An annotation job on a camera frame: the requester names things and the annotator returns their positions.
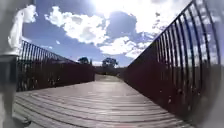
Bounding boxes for dark red bridge railing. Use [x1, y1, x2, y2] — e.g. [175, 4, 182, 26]
[15, 39, 96, 93]
[120, 0, 224, 128]

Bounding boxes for wooden plank bridge deck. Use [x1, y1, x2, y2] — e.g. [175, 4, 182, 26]
[13, 73, 194, 128]

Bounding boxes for distant trees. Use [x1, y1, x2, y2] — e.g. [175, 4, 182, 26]
[77, 56, 120, 69]

